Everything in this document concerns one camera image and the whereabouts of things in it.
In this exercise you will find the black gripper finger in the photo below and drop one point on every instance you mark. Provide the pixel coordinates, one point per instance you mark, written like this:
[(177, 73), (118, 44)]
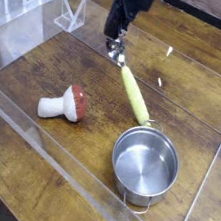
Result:
[(119, 21), (112, 23)]

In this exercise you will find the green handled metal spoon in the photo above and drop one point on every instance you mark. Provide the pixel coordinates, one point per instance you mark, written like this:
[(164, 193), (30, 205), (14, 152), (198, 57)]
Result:
[(115, 49)]

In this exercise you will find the black strip on table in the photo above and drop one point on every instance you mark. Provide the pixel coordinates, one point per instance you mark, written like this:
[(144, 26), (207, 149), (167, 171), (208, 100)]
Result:
[(196, 12)]

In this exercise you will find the red and white toy mushroom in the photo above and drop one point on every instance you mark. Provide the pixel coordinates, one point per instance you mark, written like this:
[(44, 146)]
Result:
[(72, 104)]

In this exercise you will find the small stainless steel pot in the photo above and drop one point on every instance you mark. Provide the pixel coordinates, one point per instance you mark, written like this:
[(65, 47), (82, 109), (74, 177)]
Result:
[(145, 164)]

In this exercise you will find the clear acrylic triangular bracket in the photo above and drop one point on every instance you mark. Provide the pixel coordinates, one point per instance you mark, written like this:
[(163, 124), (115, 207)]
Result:
[(68, 20)]

